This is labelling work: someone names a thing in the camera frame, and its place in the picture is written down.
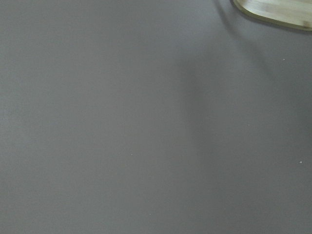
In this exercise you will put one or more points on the wooden cup storage rack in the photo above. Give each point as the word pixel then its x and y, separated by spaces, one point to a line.
pixel 295 14

